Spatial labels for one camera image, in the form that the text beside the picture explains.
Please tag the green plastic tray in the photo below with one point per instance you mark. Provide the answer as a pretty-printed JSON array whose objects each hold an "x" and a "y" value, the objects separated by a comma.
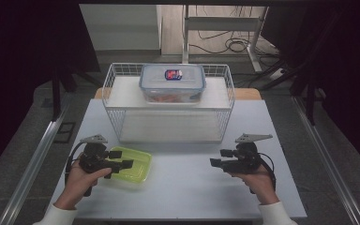
[{"x": 137, "y": 165}]

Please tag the aluminium rail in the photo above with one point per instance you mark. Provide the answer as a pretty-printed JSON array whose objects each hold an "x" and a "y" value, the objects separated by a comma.
[
  {"x": 325, "y": 162},
  {"x": 34, "y": 162}
]

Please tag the person's right hand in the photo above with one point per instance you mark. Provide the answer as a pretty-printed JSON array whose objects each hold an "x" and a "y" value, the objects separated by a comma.
[{"x": 261, "y": 187}]

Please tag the person's white sleeve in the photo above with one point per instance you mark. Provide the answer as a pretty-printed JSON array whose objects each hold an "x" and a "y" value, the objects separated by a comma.
[
  {"x": 278, "y": 214},
  {"x": 57, "y": 215}
]

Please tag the black stand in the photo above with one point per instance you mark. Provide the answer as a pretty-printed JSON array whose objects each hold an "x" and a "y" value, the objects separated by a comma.
[
  {"x": 309, "y": 93},
  {"x": 56, "y": 93}
]

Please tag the black square floor plate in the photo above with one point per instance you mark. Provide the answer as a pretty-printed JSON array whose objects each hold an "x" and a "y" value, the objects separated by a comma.
[{"x": 65, "y": 132}]

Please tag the white cabinet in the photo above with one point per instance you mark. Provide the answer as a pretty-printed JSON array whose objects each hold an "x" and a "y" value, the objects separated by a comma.
[{"x": 122, "y": 28}]

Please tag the wooden table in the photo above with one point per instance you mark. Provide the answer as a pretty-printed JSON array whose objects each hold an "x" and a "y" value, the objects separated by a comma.
[{"x": 247, "y": 93}]

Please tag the person's left white sleeve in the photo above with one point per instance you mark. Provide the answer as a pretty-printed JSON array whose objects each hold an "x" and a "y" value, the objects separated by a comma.
[{"x": 57, "y": 215}]

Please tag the clear lidded food container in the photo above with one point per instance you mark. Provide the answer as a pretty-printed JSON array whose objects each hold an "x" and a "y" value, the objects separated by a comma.
[{"x": 172, "y": 82}]

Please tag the white metal desk frame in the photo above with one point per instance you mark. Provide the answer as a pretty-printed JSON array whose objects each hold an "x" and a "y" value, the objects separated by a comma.
[{"x": 222, "y": 25}]

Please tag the person's right white sleeve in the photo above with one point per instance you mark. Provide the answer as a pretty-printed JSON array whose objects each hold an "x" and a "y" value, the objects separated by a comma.
[{"x": 278, "y": 214}]

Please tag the white power strip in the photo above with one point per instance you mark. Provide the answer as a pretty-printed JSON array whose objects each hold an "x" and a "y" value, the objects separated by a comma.
[{"x": 277, "y": 74}]

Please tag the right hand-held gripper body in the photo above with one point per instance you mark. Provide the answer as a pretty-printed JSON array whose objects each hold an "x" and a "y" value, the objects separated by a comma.
[{"x": 247, "y": 159}]

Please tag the person's left hand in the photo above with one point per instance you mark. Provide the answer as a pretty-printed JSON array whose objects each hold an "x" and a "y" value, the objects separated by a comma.
[{"x": 78, "y": 187}]

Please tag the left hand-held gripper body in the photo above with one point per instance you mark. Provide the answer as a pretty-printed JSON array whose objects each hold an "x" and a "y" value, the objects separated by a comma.
[{"x": 92, "y": 159}]

